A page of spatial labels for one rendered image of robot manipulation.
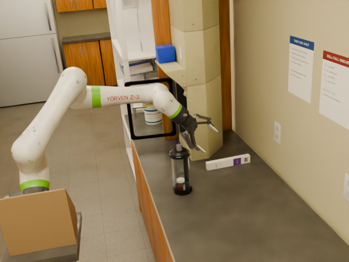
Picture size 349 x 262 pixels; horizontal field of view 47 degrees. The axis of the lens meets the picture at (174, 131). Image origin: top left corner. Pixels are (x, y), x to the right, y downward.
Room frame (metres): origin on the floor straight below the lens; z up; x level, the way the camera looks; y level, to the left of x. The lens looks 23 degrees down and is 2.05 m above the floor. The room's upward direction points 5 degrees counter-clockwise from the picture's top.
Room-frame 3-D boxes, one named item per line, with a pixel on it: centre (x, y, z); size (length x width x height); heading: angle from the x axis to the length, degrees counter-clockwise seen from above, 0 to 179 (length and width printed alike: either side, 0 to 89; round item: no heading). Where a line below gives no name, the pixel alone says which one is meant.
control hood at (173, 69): (2.30, 0.00, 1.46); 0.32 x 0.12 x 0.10; 11
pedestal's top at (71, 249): (1.52, 0.64, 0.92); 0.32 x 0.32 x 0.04; 8
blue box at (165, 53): (2.40, 0.02, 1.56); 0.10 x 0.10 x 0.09; 11
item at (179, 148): (1.83, -0.02, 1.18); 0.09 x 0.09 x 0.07
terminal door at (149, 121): (2.45, 0.14, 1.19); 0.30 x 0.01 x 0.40; 94
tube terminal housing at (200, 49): (2.34, -0.18, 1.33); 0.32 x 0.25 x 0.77; 11
